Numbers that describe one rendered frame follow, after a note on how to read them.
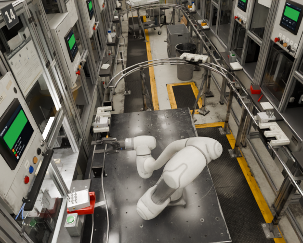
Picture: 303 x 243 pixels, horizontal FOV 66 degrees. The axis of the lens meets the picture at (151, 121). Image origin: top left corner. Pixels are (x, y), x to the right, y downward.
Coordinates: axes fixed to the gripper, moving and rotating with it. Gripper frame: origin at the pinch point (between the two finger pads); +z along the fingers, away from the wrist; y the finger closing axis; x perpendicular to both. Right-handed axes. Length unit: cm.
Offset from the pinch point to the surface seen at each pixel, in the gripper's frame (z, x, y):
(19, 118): 18, 34, 54
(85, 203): 4.6, 36.2, -11.6
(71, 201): 13.7, 34.7, -10.5
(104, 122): 3, -52, -20
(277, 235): -146, 23, -110
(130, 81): -7, -293, -112
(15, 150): 18, 46, 47
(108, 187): 0.0, 2.1, -44.4
